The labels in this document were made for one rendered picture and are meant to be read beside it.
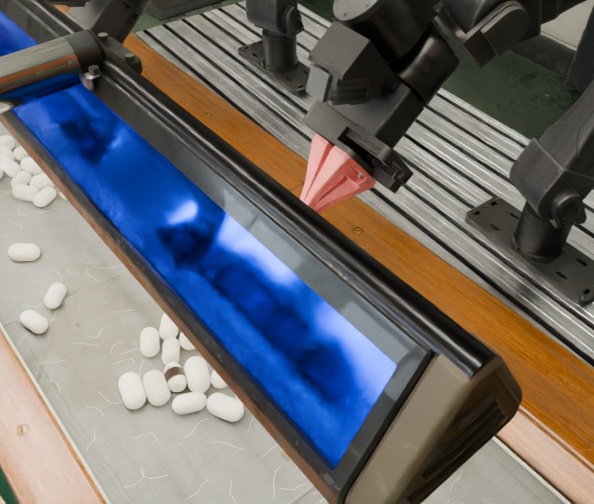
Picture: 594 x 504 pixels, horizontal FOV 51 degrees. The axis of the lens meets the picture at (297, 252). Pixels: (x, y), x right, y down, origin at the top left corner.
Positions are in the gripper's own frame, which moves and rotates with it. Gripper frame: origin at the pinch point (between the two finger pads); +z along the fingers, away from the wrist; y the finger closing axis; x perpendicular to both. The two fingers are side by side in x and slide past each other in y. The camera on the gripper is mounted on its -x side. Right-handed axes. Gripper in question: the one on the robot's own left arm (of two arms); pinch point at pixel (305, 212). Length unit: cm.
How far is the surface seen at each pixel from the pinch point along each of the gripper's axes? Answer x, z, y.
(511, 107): 168, -69, -73
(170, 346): -1.6, 18.6, -1.8
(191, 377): -2.1, 18.7, 2.8
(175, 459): -3.7, 23.8, 7.9
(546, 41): 182, -103, -86
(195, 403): -2.4, 19.8, 5.1
